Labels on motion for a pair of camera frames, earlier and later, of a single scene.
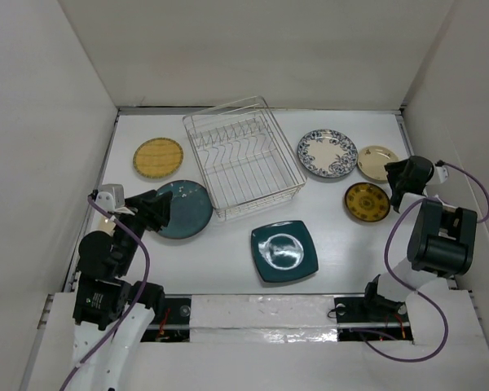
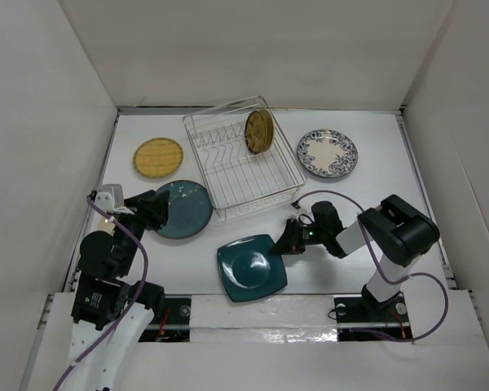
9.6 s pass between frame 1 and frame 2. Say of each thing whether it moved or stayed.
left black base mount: stayed
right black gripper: moved
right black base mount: stayed
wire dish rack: stayed
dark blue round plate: stayed
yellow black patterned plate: moved
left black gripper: stayed
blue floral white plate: stayed
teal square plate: moved
